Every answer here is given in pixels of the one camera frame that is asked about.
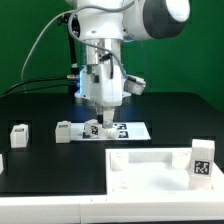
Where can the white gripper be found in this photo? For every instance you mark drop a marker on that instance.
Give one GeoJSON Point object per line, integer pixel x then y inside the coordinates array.
{"type": "Point", "coordinates": [103, 85]}

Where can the white square table top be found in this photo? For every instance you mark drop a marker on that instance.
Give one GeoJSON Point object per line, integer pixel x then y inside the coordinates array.
{"type": "Point", "coordinates": [147, 170]}

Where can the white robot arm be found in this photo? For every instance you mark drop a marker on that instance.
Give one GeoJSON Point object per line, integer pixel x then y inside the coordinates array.
{"type": "Point", "coordinates": [101, 26]}

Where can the white tag sheet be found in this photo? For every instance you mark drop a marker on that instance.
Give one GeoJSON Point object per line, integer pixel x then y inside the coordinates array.
{"type": "Point", "coordinates": [127, 131]}

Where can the white block at left edge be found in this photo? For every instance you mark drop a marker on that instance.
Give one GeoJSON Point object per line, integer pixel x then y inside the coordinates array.
{"type": "Point", "coordinates": [1, 164]}

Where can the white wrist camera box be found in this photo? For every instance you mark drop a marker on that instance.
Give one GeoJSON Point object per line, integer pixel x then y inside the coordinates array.
{"type": "Point", "coordinates": [134, 85]}

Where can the black camera on stand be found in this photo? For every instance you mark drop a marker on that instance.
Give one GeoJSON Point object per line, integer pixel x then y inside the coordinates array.
{"type": "Point", "coordinates": [63, 19]}

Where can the white front fence rail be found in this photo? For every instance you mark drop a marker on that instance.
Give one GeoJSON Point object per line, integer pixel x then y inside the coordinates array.
{"type": "Point", "coordinates": [105, 209]}

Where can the white fence rail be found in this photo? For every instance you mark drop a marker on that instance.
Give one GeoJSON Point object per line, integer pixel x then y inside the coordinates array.
{"type": "Point", "coordinates": [217, 179]}
{"type": "Point", "coordinates": [105, 209]}

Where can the white right fence rail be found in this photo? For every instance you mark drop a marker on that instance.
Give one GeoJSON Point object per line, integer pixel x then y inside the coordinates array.
{"type": "Point", "coordinates": [217, 179]}

